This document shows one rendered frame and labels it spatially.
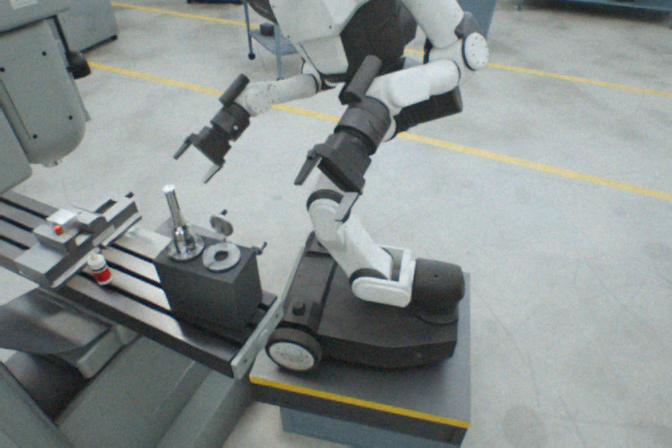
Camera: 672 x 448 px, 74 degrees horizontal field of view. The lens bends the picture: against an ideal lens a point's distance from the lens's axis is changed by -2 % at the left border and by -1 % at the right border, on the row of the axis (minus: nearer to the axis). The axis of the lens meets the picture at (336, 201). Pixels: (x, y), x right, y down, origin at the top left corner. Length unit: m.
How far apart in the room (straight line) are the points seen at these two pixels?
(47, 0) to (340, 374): 1.40
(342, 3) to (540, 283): 2.08
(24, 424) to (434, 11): 1.29
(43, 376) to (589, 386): 2.13
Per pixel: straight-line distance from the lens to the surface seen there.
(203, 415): 1.97
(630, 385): 2.55
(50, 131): 1.19
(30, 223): 1.78
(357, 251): 1.53
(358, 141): 0.80
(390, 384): 1.74
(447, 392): 1.76
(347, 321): 1.66
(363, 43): 1.09
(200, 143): 1.24
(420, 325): 1.68
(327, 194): 1.38
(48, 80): 1.17
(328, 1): 1.04
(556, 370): 2.44
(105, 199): 1.64
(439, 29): 1.05
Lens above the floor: 1.91
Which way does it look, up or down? 39 degrees down
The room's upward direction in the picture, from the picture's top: straight up
